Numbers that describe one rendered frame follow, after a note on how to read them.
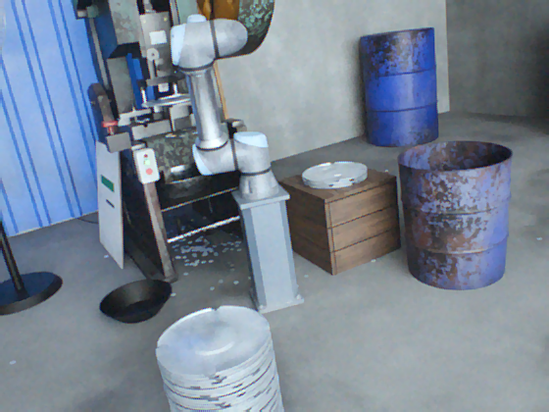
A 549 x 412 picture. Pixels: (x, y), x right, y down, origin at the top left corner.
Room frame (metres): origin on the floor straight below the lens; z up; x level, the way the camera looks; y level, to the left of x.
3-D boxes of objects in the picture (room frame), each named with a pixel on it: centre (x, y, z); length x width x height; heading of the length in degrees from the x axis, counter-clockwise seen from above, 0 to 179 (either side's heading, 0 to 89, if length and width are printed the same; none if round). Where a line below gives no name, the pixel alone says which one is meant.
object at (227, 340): (1.06, 0.20, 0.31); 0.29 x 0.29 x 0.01
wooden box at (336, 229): (2.11, -0.29, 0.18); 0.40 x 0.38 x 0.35; 25
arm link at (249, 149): (1.75, 0.06, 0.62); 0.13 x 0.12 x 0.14; 94
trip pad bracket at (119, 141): (2.06, 0.62, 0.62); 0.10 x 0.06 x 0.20; 118
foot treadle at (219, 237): (2.29, 0.38, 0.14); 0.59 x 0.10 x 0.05; 28
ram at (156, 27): (2.37, 0.43, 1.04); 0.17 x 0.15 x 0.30; 28
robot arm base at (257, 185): (1.75, 0.05, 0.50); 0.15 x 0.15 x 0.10
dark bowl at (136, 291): (1.80, 0.62, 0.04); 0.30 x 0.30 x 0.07
